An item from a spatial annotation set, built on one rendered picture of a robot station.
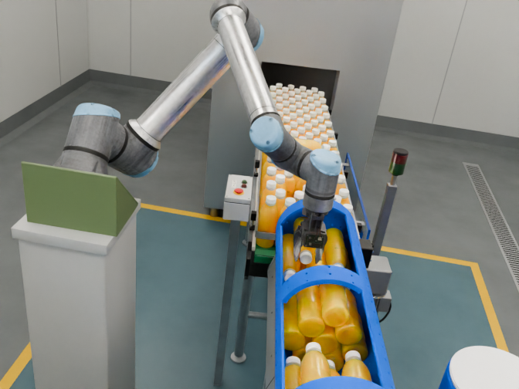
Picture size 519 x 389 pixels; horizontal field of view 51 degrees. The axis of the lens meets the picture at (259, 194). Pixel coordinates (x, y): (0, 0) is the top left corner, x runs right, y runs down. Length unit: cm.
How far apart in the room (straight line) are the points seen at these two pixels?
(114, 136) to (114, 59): 473
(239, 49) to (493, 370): 118
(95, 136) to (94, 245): 36
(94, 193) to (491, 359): 127
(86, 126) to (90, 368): 89
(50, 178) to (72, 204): 10
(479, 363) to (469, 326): 190
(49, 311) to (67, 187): 49
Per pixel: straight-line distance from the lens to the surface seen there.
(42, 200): 187
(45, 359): 225
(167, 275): 346
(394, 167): 235
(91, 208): 180
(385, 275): 228
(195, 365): 292
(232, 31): 177
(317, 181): 155
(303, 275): 153
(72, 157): 185
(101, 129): 189
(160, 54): 642
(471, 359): 172
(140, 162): 202
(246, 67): 166
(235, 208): 210
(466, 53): 619
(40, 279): 200
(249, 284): 262
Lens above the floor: 211
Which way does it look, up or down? 28 degrees down
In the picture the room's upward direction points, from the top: 7 degrees clockwise
